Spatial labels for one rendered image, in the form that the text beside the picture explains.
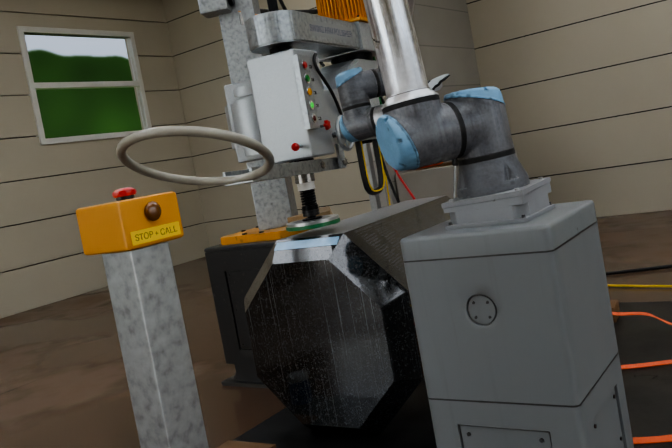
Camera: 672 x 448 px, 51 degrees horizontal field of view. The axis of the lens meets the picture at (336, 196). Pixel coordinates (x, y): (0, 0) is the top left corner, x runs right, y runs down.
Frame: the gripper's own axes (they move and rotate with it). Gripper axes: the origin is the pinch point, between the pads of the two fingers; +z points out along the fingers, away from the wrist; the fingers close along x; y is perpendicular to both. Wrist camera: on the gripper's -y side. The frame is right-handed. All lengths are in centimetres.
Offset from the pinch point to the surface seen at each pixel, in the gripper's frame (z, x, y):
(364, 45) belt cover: -66, -69, 84
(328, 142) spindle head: -69, -15, 48
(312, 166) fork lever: -75, -5, 43
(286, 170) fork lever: -74, 1, 24
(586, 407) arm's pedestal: 24, 87, -7
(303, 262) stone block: -80, 33, 39
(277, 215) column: -142, -8, 116
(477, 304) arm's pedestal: 5, 61, -17
